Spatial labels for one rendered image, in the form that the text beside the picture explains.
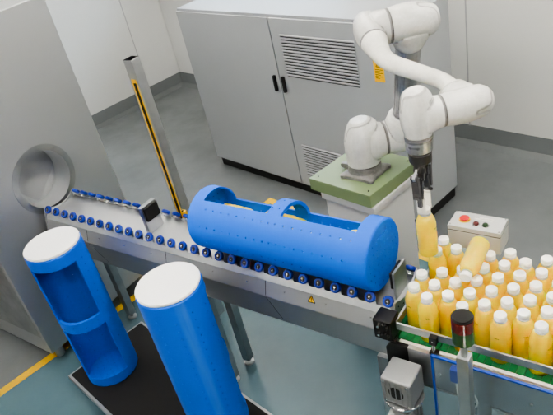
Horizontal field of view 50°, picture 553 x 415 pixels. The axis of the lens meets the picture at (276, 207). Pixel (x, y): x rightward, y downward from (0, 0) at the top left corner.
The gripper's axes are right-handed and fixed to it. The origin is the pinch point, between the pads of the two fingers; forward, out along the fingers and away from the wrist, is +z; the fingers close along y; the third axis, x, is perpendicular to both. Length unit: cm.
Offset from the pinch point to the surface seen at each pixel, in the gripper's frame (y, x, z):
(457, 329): 42, 26, 11
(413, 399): 37, 7, 56
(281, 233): 13, -54, 16
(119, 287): -3, -212, 107
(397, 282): 5.3, -10.7, 34.7
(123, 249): 16, -160, 49
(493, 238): -21.4, 16.1, 26.9
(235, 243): 17, -77, 24
